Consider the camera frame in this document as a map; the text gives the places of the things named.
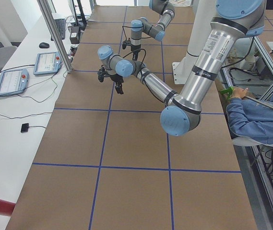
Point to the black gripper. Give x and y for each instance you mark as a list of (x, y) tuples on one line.
[(135, 48), (116, 79)]

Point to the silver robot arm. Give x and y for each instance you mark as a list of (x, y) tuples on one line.
[(231, 21), (141, 26)]

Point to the black power box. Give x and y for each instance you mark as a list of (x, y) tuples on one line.
[(75, 34)]

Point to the far blue teach pendant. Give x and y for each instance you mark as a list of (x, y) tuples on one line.
[(47, 63)]

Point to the blue teach pendant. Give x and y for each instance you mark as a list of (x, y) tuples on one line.
[(13, 82), (47, 63)]

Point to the black keyboard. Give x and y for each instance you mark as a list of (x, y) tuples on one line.
[(61, 25)]

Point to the black computer mouse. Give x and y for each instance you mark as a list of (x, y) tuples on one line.
[(43, 45)]

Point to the green tool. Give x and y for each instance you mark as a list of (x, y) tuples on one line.
[(228, 92)]

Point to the small black square device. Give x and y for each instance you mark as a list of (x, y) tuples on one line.
[(24, 127)]

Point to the near blue teach pendant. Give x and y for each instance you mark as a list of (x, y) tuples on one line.
[(13, 82)]

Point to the person in blue sweater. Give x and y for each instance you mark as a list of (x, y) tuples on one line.
[(249, 121)]

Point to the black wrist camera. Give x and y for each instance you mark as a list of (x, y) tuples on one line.
[(125, 44), (101, 74)]

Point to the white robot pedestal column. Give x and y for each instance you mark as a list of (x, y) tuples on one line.
[(204, 11)]

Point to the aluminium frame post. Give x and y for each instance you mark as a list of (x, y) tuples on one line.
[(47, 14)]

